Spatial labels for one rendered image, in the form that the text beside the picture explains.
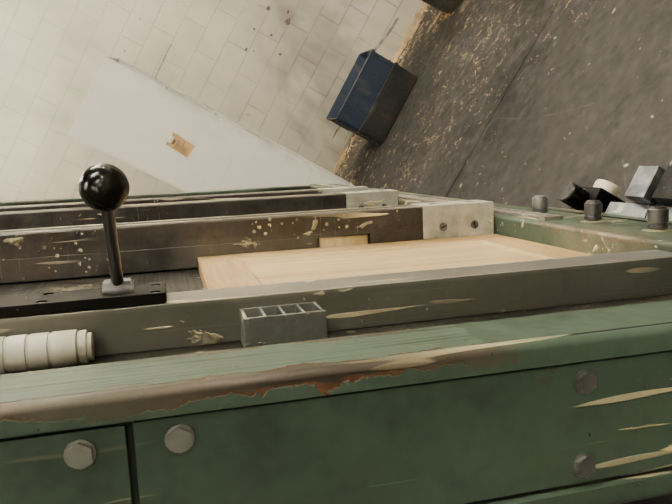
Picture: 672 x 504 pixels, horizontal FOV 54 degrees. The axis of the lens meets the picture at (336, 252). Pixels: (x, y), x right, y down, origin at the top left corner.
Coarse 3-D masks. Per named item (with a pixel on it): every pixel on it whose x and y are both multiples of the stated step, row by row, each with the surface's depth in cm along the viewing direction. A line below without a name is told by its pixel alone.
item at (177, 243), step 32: (96, 224) 100; (128, 224) 98; (160, 224) 97; (192, 224) 98; (224, 224) 99; (256, 224) 100; (288, 224) 102; (320, 224) 103; (352, 224) 104; (384, 224) 105; (416, 224) 107; (448, 224) 108; (480, 224) 109; (0, 256) 92; (32, 256) 93; (64, 256) 94; (96, 256) 95; (128, 256) 96; (160, 256) 98; (192, 256) 99
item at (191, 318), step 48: (240, 288) 62; (288, 288) 61; (336, 288) 60; (384, 288) 62; (432, 288) 63; (480, 288) 64; (528, 288) 65; (576, 288) 67; (624, 288) 68; (0, 336) 54; (96, 336) 56; (144, 336) 57; (192, 336) 58
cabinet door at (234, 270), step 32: (224, 256) 98; (256, 256) 97; (288, 256) 96; (320, 256) 96; (352, 256) 95; (384, 256) 93; (416, 256) 92; (448, 256) 91; (480, 256) 90; (512, 256) 88; (544, 256) 86; (576, 256) 84
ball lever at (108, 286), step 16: (96, 176) 50; (112, 176) 51; (80, 192) 51; (96, 192) 50; (112, 192) 51; (128, 192) 52; (96, 208) 51; (112, 208) 52; (112, 224) 54; (112, 240) 55; (112, 256) 55; (112, 272) 56; (112, 288) 57; (128, 288) 57
